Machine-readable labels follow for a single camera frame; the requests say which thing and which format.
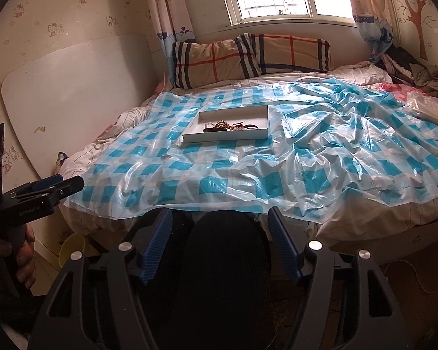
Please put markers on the dark blue cloth corner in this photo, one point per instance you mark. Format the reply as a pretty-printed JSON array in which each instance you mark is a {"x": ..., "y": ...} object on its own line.
[{"x": 62, "y": 160}]

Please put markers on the yellow plastic basin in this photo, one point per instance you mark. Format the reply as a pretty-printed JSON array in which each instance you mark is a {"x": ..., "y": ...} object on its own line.
[{"x": 73, "y": 244}]

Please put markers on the patterned curtain with blue hem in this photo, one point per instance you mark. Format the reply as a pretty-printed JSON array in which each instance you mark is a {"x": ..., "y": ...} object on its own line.
[
  {"x": 372, "y": 18},
  {"x": 168, "y": 14}
]

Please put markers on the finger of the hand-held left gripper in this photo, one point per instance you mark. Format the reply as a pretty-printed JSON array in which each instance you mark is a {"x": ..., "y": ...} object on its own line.
[
  {"x": 51, "y": 181},
  {"x": 71, "y": 185}
]

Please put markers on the person's left hand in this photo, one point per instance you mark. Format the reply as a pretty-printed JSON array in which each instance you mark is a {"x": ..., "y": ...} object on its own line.
[{"x": 25, "y": 259}]

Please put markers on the white rounded board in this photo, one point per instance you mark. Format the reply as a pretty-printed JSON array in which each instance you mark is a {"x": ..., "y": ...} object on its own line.
[{"x": 65, "y": 98}]

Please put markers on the blue checked plastic sheet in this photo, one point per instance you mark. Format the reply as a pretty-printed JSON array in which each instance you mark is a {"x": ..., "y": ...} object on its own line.
[{"x": 314, "y": 153}]

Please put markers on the pink pillow corner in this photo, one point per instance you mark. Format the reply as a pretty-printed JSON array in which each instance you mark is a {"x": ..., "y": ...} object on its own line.
[{"x": 163, "y": 86}]

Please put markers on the plaid pillow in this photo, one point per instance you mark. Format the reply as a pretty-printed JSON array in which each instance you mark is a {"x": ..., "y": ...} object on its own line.
[
  {"x": 204, "y": 62},
  {"x": 295, "y": 53}
]

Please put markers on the clear plastic bag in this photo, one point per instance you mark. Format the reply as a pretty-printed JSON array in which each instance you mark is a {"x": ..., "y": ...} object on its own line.
[{"x": 430, "y": 109}]

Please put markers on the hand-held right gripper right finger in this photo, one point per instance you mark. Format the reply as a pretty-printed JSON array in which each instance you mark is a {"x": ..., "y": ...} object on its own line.
[{"x": 283, "y": 242}]

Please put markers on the white cardboard box tray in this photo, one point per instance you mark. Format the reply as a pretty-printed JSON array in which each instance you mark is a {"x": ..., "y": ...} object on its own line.
[{"x": 241, "y": 115}]

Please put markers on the pile of dark clothes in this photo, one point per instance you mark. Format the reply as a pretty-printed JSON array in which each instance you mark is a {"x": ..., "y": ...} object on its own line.
[{"x": 412, "y": 67}]

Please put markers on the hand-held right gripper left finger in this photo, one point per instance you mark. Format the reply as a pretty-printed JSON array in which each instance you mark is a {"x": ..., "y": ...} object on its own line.
[{"x": 157, "y": 248}]

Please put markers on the pink cloth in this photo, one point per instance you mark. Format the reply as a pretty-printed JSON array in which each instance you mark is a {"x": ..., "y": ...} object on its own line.
[{"x": 392, "y": 89}]

